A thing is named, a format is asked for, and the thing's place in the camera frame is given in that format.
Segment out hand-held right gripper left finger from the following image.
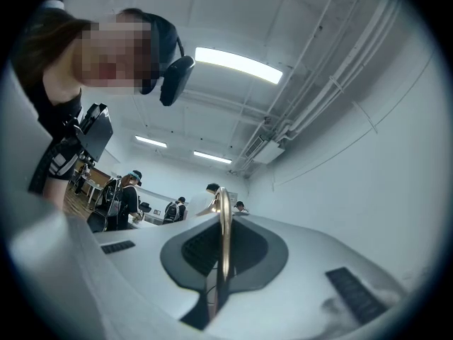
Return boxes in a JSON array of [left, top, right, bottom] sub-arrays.
[[69, 212, 223, 340]]

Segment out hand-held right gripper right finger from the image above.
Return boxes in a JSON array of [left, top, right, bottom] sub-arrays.
[[208, 213, 410, 340]]

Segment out gold ring table lamp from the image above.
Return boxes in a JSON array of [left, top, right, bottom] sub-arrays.
[[207, 186, 234, 324]]

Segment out person's right forearm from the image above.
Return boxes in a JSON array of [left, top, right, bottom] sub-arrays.
[[42, 177, 67, 213]]

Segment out white table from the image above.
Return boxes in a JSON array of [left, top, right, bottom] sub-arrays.
[[86, 179, 105, 205]]

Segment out small rectangular ceiling light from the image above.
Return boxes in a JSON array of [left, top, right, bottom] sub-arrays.
[[134, 135, 168, 149], [193, 149, 233, 165]]

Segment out black chest-mounted box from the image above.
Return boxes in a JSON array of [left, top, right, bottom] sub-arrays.
[[72, 103, 115, 163]]

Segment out white ceiling air conditioner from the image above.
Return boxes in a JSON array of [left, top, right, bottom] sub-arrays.
[[243, 135, 286, 165]]

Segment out person's black top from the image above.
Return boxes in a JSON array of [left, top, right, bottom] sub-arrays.
[[25, 79, 84, 195]]

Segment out person's head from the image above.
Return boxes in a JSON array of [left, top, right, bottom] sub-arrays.
[[72, 8, 167, 97]]

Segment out white ceiling pipes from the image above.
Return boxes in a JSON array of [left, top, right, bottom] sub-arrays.
[[272, 0, 403, 147]]

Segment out large rectangular ceiling light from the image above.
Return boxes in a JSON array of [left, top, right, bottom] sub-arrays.
[[194, 46, 284, 85]]

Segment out black head-mounted camera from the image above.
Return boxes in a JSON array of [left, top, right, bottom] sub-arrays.
[[159, 55, 196, 107]]

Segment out black head strap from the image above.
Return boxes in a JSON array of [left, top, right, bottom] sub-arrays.
[[139, 11, 187, 96]]

